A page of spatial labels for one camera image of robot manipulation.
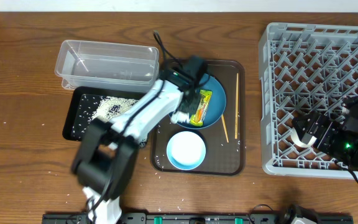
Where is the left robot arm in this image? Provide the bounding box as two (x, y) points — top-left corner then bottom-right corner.
(71, 56), (210, 223)

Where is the black plastic tray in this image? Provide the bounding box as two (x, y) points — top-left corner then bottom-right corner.
(62, 86), (144, 141)

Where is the wooden chopstick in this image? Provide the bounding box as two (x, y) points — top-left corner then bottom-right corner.
(234, 73), (239, 139)
(221, 114), (229, 143)

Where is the light blue bowl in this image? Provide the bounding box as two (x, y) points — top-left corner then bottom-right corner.
(166, 131), (206, 170)

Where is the white napkin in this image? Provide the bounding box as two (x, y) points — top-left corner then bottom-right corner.
(170, 111), (191, 124)

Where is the white cup pink inside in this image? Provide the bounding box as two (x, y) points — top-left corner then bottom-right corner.
(290, 128), (317, 148)

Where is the green yellow snack wrapper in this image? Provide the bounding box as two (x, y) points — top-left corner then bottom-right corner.
(190, 90), (213, 126)

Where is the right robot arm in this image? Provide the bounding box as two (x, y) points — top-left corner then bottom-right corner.
(291, 96), (358, 184)

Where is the white rice pile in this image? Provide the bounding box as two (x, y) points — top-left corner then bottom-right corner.
(71, 95), (147, 147)

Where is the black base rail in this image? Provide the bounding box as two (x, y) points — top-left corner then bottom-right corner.
(41, 204), (354, 224)

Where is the right wooden chopstick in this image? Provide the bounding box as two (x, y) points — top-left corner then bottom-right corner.
(234, 73), (239, 139)

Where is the dark blue plate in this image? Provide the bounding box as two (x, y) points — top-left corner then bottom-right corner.
(177, 73), (226, 129)

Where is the grey dishwasher rack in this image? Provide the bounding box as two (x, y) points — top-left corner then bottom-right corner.
(259, 22), (358, 179)

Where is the clear plastic bin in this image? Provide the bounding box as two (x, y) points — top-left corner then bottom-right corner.
(55, 40), (159, 93)

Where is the left wooden chopstick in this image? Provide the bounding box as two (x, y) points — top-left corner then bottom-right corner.
(221, 114), (229, 143)

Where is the brown serving tray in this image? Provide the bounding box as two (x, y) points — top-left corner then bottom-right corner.
(149, 60), (246, 176)

